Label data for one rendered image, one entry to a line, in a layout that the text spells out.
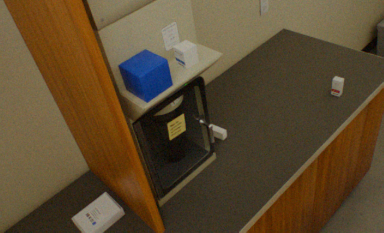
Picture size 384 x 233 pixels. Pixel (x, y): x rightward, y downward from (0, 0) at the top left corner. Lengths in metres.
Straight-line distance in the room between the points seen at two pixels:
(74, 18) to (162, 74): 0.30
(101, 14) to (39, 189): 0.93
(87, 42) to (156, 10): 0.29
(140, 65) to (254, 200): 0.72
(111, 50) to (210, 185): 0.73
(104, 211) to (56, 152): 0.32
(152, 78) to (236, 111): 0.87
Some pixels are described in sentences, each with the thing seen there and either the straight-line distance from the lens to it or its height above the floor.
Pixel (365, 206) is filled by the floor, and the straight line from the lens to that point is 2.66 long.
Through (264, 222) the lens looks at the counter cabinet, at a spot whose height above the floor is 0.76.
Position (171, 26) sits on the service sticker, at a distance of 1.14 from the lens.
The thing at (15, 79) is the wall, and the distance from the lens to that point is 1.43.
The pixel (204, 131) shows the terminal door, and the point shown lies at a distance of 1.43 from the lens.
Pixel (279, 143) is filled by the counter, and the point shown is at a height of 0.94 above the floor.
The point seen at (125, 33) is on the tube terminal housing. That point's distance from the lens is 1.04.
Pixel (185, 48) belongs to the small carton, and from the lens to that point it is 1.10.
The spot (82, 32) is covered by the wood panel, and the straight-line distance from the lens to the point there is 0.86.
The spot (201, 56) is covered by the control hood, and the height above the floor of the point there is 1.51.
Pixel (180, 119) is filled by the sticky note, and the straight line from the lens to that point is 1.30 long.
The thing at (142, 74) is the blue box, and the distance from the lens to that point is 0.98.
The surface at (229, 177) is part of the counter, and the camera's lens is 1.53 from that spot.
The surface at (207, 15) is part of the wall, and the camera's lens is 1.89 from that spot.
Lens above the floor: 2.13
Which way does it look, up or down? 40 degrees down
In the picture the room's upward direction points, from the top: 12 degrees counter-clockwise
